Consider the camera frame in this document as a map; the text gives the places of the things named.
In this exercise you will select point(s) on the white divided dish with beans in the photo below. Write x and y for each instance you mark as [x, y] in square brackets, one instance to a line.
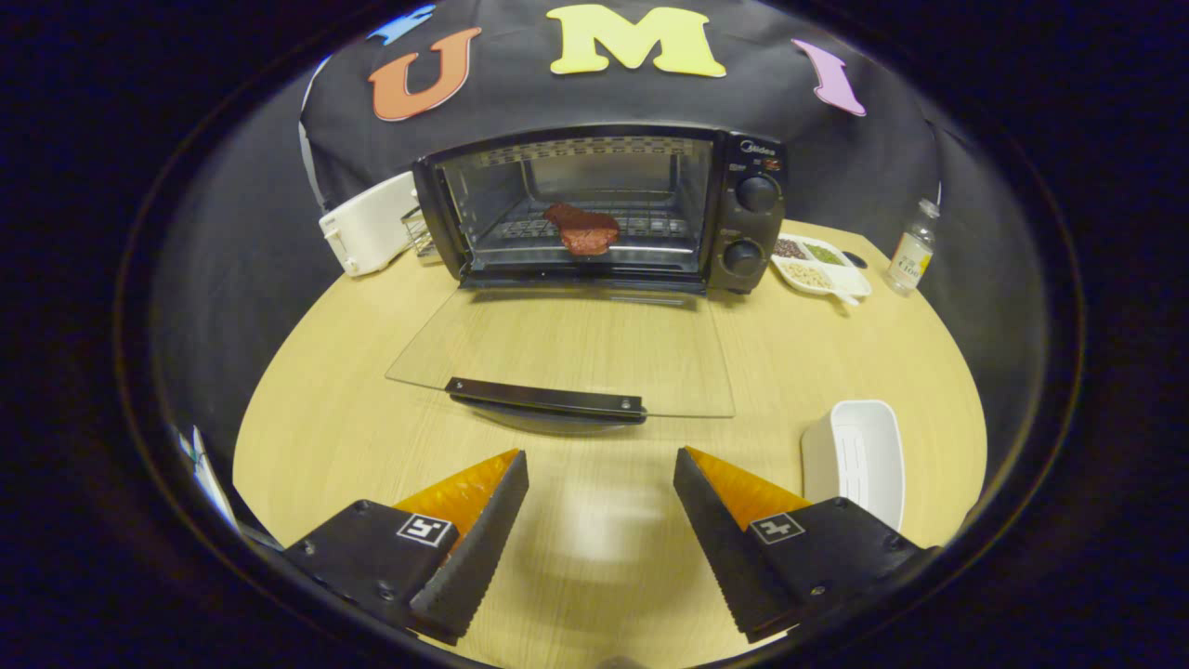
[817, 269]

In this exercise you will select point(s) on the small black cap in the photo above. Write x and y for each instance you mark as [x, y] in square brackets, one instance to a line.
[856, 260]

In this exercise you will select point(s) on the white toaster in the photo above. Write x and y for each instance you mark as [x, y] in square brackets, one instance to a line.
[367, 228]

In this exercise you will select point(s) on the red meat steak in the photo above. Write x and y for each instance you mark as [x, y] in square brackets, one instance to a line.
[585, 230]

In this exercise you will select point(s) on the white ribbed tray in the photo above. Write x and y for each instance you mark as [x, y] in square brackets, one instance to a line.
[859, 455]

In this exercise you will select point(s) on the clear plastic bottle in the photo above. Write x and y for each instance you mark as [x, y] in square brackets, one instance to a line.
[912, 255]

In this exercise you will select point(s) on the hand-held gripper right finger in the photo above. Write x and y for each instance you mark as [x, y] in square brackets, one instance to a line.
[729, 557]

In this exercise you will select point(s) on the blue and white box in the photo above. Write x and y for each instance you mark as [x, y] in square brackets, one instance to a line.
[212, 478]

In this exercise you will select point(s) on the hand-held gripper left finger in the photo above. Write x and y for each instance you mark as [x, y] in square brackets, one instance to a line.
[469, 557]

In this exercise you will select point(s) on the black toaster oven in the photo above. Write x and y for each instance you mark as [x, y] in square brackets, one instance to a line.
[748, 223]

